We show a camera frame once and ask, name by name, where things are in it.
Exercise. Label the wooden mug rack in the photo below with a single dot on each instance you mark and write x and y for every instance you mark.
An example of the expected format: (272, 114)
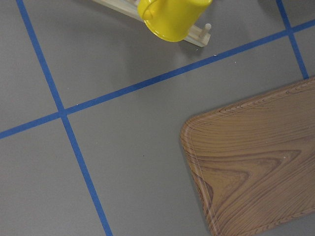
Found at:
(197, 36)

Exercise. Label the yellow mug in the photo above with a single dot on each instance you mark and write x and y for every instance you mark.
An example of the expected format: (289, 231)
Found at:
(171, 20)

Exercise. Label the wooden cutting board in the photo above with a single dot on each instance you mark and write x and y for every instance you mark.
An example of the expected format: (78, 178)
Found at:
(253, 162)

